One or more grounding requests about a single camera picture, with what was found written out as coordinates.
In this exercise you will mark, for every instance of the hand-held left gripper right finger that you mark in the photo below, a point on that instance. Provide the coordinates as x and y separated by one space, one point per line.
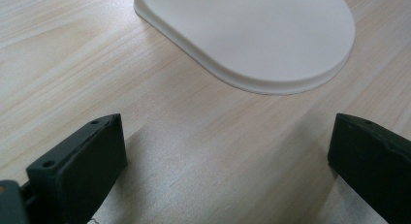
371 159

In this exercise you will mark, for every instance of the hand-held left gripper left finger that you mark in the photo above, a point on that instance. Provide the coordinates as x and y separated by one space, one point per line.
80 172

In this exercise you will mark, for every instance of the white oval tray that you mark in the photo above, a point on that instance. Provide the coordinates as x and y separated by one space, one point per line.
252 33

